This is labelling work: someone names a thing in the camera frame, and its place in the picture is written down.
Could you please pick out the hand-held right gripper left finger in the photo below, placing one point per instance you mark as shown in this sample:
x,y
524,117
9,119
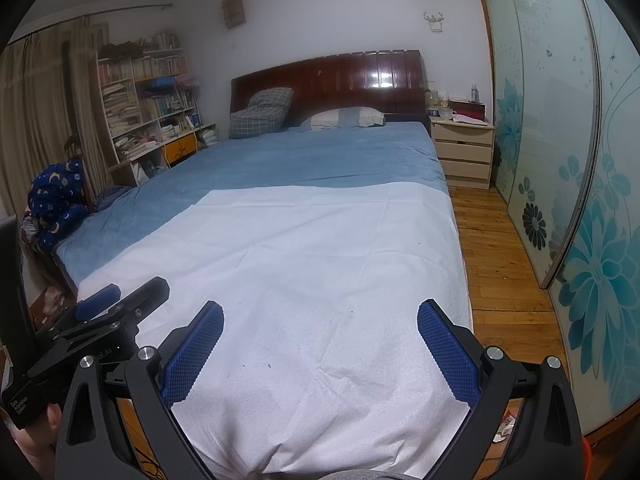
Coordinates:
x,y
192,355

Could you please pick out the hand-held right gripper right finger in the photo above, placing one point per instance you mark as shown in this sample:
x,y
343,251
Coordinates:
x,y
447,355

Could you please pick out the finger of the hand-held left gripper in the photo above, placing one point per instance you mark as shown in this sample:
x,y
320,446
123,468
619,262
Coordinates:
x,y
97,302
145,297

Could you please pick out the person's left hand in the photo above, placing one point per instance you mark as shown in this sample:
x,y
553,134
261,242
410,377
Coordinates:
x,y
47,430

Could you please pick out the black panel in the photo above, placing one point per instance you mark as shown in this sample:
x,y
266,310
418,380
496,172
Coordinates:
x,y
12,280

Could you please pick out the floor paper scraps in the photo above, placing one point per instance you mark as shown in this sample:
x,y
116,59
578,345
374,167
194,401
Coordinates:
x,y
505,425

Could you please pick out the blue moon print cloth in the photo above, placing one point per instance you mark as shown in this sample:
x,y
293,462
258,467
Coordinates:
x,y
55,195

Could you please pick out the white bed sheet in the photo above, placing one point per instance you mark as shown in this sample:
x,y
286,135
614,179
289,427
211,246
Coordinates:
x,y
325,270

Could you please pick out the person's grey clothing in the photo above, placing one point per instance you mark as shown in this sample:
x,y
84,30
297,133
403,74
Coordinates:
x,y
360,476

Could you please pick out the orange cabinet door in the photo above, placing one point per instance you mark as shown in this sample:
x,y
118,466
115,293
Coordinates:
x,y
180,150

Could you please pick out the wooden chair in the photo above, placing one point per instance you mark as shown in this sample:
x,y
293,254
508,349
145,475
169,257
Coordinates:
x,y
75,146

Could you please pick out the rows of shelved books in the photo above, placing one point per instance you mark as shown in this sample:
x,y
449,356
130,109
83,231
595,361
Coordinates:
x,y
120,105

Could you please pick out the beige nightstand with drawers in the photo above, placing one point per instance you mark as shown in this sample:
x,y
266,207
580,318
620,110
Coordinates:
x,y
462,152

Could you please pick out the beige curtain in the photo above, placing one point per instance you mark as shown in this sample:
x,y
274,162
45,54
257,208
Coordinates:
x,y
30,110

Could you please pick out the blue bed sheet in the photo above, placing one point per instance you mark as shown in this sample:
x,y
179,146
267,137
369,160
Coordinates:
x,y
300,160

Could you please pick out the white bookshelf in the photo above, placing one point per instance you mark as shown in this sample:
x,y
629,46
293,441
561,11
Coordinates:
x,y
134,80

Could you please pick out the checked pillow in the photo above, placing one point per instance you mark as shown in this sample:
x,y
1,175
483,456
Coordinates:
x,y
260,112

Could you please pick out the paper stack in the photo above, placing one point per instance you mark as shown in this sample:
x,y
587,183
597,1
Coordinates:
x,y
472,120

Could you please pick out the white mug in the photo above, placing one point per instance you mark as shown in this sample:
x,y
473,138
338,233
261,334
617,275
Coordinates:
x,y
446,114

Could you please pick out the glass sliding door wardrobe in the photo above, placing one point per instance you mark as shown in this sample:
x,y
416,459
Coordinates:
x,y
550,135

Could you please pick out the red box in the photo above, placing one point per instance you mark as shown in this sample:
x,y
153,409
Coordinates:
x,y
470,109

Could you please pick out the glass jar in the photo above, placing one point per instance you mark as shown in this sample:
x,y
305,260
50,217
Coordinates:
x,y
431,99

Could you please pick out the white and blue pillow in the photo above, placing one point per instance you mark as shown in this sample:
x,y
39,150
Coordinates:
x,y
345,117

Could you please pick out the dark curtain rod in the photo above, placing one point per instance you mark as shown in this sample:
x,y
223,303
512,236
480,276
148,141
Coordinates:
x,y
125,8

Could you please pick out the wooden bed with dark headboard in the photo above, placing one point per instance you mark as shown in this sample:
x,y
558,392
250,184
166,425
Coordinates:
x,y
350,80

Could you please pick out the wooden wall box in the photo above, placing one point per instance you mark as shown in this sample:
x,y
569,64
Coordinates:
x,y
233,10

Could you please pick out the deer head wall decoration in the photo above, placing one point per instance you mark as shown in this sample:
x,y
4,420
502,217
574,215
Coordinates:
x,y
434,22

